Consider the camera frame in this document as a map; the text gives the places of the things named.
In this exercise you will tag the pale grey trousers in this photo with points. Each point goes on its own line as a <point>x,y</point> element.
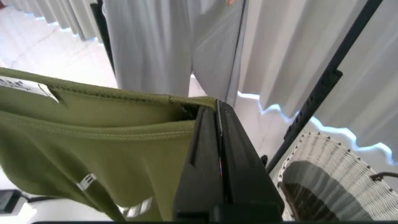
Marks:
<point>149,46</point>

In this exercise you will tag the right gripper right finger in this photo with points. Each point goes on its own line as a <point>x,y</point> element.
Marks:
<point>245,180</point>

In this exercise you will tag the white curtain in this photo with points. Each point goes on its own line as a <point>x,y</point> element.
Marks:
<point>295,46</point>

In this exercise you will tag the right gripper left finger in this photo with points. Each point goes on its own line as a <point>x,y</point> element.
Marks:
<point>199,174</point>

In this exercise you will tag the black clothes rack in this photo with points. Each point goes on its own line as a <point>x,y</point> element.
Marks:
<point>323,84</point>

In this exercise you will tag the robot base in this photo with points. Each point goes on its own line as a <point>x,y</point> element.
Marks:
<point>7,200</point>

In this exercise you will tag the green shirt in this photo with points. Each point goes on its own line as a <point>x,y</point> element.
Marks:
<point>93,149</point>

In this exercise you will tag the white laundry basket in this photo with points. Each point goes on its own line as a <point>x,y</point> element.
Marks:
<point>326,149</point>

